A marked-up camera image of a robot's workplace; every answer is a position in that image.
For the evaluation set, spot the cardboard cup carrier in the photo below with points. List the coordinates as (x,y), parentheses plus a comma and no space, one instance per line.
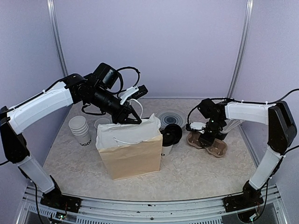
(218,149)

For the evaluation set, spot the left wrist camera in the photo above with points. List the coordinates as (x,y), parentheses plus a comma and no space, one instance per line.
(134,92)

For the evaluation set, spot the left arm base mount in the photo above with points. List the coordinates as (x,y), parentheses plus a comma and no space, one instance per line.
(55,199)

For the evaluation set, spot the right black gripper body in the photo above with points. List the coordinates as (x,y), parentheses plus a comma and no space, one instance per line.
(215,126)

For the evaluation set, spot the left aluminium frame post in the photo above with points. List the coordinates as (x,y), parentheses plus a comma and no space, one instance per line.
(55,31)

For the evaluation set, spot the white paper coffee cup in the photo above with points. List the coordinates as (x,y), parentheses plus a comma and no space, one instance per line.
(166,150)

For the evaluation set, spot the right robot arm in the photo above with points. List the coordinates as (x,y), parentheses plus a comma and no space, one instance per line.
(280,131)

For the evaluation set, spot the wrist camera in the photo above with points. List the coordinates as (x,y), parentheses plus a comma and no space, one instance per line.
(134,92)
(196,127)

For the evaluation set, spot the black cup of straws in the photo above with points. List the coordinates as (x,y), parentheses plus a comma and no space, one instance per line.
(231,124)

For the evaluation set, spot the black lid stack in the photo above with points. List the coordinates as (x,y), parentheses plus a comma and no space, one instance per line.
(176,130)

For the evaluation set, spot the white paper cup stack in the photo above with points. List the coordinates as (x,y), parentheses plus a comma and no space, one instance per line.
(80,129)

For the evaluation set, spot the aluminium frame post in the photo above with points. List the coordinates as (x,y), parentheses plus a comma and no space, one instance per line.
(242,47)
(55,31)

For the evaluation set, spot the blue ceramic mug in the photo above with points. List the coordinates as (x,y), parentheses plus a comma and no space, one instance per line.
(101,121)

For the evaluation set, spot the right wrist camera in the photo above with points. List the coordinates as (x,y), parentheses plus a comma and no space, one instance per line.
(196,127)

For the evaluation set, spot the brown paper bag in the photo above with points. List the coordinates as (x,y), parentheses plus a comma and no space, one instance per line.
(130,150)

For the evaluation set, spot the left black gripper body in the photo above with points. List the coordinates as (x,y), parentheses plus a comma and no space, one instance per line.
(100,98)

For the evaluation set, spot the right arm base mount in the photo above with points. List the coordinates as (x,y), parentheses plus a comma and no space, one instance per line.
(249,197)

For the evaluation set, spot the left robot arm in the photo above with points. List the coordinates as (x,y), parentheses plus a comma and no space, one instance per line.
(16,119)

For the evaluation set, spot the right aluminium frame post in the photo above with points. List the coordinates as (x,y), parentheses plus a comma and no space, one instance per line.
(242,47)

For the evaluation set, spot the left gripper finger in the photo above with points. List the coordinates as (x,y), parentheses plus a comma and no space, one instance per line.
(133,117)
(120,120)

